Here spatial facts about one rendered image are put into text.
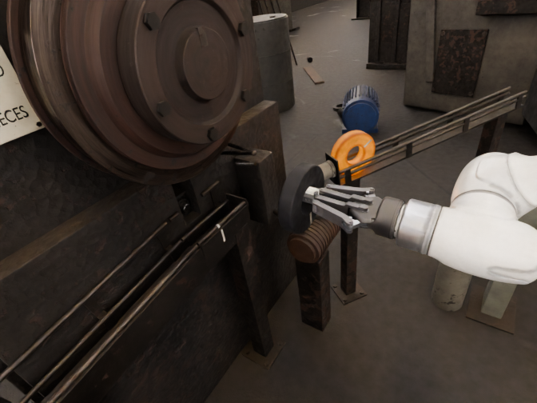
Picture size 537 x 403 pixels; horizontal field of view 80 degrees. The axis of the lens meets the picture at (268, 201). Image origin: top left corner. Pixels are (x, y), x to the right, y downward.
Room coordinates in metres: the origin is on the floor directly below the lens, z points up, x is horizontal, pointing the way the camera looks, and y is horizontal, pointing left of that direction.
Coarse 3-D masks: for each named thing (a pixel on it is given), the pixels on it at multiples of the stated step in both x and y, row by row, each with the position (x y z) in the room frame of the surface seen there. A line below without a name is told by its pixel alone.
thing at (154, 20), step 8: (152, 16) 0.54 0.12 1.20; (152, 24) 0.54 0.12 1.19; (240, 24) 0.70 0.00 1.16; (240, 32) 0.69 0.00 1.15; (248, 96) 0.68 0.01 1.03; (160, 104) 0.51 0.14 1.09; (168, 104) 0.52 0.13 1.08; (160, 112) 0.51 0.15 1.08; (168, 112) 0.52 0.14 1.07; (208, 136) 0.58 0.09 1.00; (216, 136) 0.59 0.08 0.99
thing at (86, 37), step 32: (64, 0) 0.54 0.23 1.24; (96, 0) 0.55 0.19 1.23; (64, 32) 0.52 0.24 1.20; (96, 32) 0.53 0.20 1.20; (64, 64) 0.51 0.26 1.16; (96, 64) 0.52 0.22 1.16; (96, 96) 0.52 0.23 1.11; (96, 128) 0.51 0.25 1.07; (128, 128) 0.52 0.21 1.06; (160, 160) 0.57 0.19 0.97; (192, 160) 0.63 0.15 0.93
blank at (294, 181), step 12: (300, 168) 0.57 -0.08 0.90; (312, 168) 0.57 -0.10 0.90; (288, 180) 0.55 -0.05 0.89; (300, 180) 0.54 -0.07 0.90; (312, 180) 0.57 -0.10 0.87; (288, 192) 0.52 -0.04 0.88; (300, 192) 0.53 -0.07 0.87; (288, 204) 0.51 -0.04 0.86; (300, 204) 0.53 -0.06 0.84; (288, 216) 0.50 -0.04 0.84; (300, 216) 0.53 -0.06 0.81; (312, 216) 0.57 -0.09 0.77; (288, 228) 0.51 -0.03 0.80; (300, 228) 0.53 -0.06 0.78
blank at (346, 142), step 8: (344, 136) 0.95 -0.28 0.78; (352, 136) 0.93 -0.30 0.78; (360, 136) 0.94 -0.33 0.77; (368, 136) 0.95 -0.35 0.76; (336, 144) 0.94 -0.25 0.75; (344, 144) 0.93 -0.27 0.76; (352, 144) 0.93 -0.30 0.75; (360, 144) 0.94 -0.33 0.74; (368, 144) 0.95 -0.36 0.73; (336, 152) 0.92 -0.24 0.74; (344, 152) 0.93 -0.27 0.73; (360, 152) 0.96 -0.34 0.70; (368, 152) 0.95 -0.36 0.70; (344, 160) 0.93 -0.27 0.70; (352, 160) 0.96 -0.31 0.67; (360, 160) 0.94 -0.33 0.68; (344, 168) 0.93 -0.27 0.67
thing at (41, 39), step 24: (24, 0) 0.55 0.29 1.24; (48, 0) 0.53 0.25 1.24; (24, 24) 0.54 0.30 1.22; (48, 24) 0.52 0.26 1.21; (24, 48) 0.53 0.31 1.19; (48, 48) 0.51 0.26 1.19; (48, 72) 0.50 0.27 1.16; (48, 96) 0.48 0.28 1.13; (72, 96) 0.51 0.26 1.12; (72, 120) 0.50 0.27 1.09; (72, 144) 0.54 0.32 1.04; (96, 144) 0.51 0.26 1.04; (120, 168) 0.53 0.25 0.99; (144, 168) 0.56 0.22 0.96; (192, 168) 0.64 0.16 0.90
